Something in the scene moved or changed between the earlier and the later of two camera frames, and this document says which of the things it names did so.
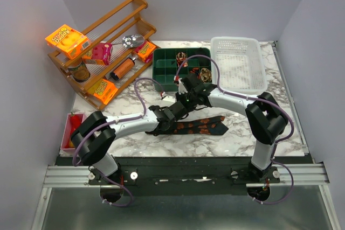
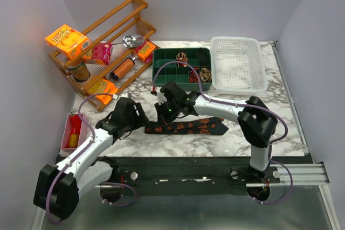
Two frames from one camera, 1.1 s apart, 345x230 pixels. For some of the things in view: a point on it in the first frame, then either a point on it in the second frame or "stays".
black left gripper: [168, 131] -> [140, 119]
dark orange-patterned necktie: [212, 125] stays
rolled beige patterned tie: [205, 75] stays
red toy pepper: [75, 122] stays
